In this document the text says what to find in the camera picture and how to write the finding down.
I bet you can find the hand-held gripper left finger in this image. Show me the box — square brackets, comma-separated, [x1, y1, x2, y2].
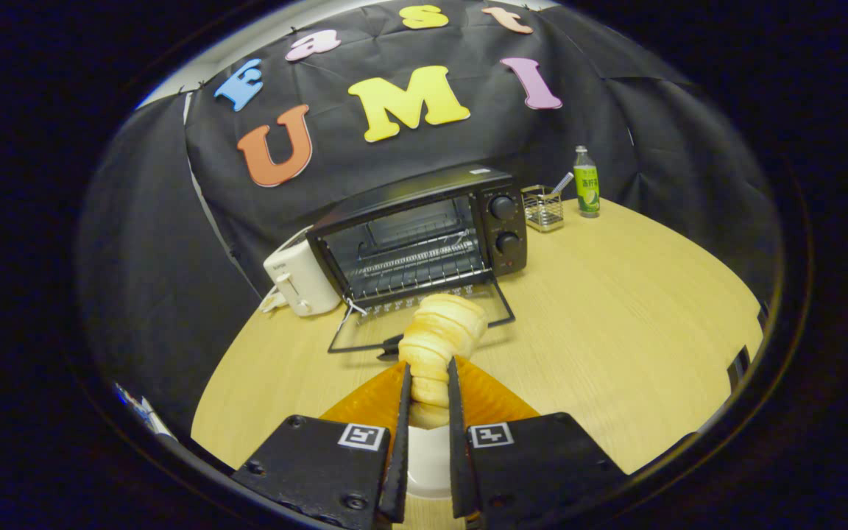
[231, 361, 412, 530]

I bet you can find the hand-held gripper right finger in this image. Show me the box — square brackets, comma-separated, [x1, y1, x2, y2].
[448, 356, 629, 520]

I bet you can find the long yellow bread roll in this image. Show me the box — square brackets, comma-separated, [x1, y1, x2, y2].
[397, 293, 489, 430]

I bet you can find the black toaster oven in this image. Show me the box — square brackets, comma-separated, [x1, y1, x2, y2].
[306, 166, 529, 363]

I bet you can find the white slot toaster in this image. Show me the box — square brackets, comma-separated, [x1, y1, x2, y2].
[263, 226, 342, 318]

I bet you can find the white oval plate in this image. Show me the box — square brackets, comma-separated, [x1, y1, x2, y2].
[406, 423, 454, 501]

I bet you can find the green label drink bottle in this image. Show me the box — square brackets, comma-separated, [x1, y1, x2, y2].
[573, 145, 601, 219]

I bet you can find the metal wire basket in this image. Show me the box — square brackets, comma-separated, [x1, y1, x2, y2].
[521, 184, 565, 233]

